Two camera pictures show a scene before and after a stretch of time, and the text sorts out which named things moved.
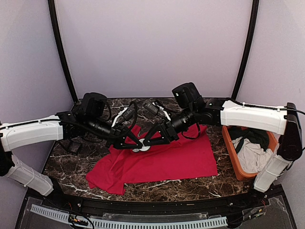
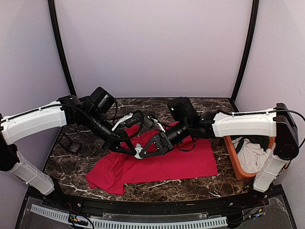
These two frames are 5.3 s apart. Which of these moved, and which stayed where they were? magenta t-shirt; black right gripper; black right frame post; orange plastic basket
Moved: black right gripper
Stayed: black right frame post; magenta t-shirt; orange plastic basket
